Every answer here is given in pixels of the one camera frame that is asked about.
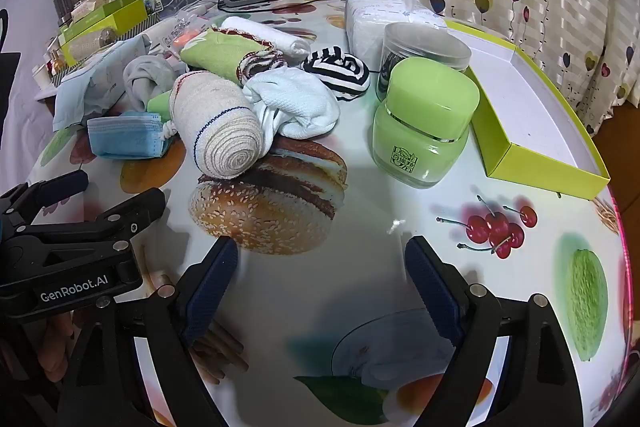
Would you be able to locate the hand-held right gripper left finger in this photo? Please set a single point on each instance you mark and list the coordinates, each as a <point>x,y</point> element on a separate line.
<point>210,292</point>

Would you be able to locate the stack of blue face masks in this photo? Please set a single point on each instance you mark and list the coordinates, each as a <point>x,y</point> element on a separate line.
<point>125,134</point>

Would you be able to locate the food print tablecloth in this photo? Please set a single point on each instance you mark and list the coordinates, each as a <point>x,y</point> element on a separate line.
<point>360,207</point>

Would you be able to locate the white towel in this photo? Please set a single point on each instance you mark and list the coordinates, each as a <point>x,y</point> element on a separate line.
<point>270,34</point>

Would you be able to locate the green cardboard box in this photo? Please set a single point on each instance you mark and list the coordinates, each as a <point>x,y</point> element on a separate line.
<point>105,14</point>

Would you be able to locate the small light green sponge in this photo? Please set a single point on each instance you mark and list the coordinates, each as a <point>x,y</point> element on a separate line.
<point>160,104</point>

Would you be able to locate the green cloth with striped trim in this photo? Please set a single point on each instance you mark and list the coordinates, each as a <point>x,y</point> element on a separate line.
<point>215,52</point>

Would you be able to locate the blue white tissue pack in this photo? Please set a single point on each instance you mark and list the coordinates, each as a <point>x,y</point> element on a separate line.
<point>380,22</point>

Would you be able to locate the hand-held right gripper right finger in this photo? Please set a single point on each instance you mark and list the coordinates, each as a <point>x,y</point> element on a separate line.
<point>435,292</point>

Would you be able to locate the beige towel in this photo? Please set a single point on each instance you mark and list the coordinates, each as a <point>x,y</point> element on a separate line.
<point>215,127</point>

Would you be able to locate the light blue wet wipes pack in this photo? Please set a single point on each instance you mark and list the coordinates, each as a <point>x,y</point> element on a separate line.
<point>90,82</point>

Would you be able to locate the plastic bag of orange pieces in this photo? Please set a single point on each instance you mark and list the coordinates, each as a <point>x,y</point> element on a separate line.
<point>182,34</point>

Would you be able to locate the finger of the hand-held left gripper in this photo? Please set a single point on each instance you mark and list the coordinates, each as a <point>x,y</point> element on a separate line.
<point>125,214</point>
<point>50,192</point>

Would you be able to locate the person's left hand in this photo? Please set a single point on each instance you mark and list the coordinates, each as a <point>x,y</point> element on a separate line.
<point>52,347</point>

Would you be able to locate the grey sock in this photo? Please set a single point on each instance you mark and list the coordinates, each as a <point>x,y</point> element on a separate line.
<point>147,79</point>

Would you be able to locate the black white striped sock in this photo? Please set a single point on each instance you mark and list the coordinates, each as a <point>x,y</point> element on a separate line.
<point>340,74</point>

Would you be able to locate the yellow-green box lid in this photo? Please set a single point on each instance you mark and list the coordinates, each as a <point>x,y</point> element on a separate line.
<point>530,122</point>

